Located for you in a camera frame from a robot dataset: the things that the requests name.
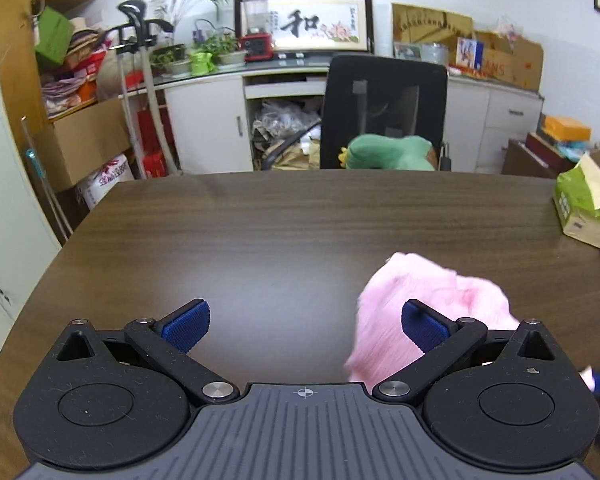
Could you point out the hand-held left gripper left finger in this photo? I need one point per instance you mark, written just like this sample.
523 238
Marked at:
185 327

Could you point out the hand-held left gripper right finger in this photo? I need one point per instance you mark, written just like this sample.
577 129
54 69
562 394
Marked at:
422 329

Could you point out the pink towel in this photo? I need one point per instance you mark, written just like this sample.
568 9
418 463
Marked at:
420 285

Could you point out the white rice sack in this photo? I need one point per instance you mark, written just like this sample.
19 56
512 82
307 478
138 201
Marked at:
105 177

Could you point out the green plush toy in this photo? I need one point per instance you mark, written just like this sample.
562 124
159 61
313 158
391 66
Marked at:
390 154

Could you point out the green tissue box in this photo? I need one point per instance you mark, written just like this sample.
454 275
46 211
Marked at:
580 200

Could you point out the red gift bag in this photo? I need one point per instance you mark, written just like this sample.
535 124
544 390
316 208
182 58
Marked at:
152 140

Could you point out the dark red wooden box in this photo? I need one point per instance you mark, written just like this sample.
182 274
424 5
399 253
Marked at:
530 157

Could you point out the white low cabinet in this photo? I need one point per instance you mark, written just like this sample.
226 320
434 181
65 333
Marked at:
205 125

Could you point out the white tall cabinet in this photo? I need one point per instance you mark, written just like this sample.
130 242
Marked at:
5 220

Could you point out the broom stick blue clip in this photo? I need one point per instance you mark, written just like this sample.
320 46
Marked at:
40 175

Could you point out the large brown cardboard box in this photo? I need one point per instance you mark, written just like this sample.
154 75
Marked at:
87 140

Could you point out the clear plastic bag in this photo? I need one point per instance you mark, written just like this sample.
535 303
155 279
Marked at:
280 120

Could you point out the black office chair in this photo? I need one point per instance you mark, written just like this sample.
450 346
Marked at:
385 95

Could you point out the orange box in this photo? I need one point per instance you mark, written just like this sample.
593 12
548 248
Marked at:
567 127

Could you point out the small green bag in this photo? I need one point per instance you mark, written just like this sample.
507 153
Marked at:
201 62

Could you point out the potted green plant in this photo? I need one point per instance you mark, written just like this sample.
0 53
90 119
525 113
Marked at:
225 50
172 57

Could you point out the small framed photo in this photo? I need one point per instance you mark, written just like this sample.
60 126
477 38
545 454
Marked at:
407 51

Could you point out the blue white picture box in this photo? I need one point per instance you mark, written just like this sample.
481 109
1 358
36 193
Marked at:
469 54

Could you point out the open cardboard box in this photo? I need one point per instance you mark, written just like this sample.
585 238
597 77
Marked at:
522 62

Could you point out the red blender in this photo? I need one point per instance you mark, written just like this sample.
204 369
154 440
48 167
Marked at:
257 42

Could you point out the crutches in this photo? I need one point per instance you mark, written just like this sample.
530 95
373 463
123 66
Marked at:
142 30

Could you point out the gold plaque board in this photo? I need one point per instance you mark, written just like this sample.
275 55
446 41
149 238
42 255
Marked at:
430 25

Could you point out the white plastic bag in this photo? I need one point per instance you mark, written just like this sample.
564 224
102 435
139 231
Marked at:
509 27

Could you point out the green cardboard box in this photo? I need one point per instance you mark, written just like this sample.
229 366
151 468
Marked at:
54 35

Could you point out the framed calligraphy picture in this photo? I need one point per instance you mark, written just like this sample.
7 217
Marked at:
305 22

